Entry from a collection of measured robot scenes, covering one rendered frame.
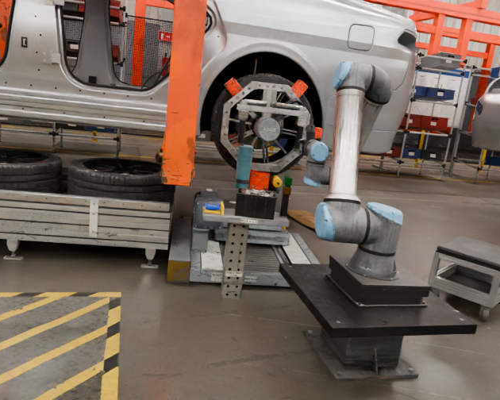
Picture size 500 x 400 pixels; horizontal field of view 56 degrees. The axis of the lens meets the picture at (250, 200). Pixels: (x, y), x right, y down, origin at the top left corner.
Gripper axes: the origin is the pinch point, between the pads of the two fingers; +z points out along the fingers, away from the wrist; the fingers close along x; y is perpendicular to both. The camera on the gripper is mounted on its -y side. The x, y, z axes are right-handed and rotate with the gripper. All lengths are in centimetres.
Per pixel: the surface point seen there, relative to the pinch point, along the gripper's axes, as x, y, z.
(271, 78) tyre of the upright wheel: -16, -32, 39
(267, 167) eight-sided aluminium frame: -13.0, 22.5, 30.5
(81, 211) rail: -119, 52, 1
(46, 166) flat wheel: -146, 34, 29
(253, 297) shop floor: -23, 83, -30
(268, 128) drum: -17.9, -2.8, 16.0
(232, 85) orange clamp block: -40, -25, 30
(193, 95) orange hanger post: -63, -17, -7
